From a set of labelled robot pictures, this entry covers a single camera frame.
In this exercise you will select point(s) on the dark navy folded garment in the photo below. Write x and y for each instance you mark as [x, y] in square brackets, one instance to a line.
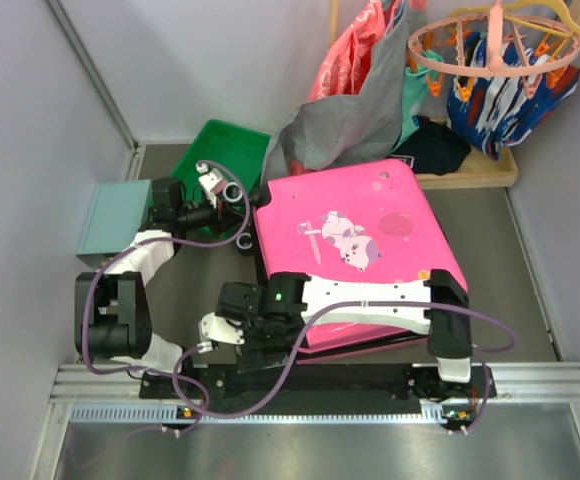
[432, 149]

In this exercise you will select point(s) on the pink round clip hanger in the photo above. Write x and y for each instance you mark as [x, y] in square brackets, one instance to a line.
[523, 46]

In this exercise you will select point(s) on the pink hard-shell suitcase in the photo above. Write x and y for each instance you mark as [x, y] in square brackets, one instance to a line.
[368, 223]

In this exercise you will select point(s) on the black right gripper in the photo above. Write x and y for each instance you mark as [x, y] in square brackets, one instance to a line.
[252, 353]

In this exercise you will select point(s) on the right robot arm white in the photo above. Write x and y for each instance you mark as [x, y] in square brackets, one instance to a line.
[435, 308]

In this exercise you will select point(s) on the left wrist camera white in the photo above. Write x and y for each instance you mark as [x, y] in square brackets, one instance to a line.
[211, 180]

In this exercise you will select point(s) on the light blue metal box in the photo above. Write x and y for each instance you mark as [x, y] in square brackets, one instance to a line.
[116, 211]

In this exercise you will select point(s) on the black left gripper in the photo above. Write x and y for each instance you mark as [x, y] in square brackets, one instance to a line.
[224, 217]

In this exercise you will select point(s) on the slotted grey cable duct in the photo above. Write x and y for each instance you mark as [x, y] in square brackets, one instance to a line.
[174, 413]

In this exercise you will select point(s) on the yellow clothes hanger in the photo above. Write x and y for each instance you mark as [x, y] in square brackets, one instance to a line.
[560, 9]

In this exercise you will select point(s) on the green plastic tray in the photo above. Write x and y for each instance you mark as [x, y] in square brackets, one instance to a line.
[238, 153]

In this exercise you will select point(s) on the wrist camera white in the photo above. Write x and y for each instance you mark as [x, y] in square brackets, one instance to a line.
[211, 180]
[215, 330]

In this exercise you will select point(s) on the teal green garment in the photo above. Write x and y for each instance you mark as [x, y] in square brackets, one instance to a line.
[414, 92]

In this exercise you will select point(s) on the grey hanging garment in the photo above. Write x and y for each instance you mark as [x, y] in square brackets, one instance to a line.
[350, 115]

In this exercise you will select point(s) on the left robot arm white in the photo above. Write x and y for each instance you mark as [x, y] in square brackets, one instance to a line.
[112, 315]

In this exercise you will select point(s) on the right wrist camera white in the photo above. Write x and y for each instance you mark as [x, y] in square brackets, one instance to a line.
[215, 330]

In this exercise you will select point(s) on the blue white patterned garment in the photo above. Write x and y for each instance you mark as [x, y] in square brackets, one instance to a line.
[493, 113]

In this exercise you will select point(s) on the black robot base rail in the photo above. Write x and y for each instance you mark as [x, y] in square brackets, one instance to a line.
[335, 388]

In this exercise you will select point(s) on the coral pink patterned garment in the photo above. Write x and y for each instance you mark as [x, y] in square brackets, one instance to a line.
[350, 55]

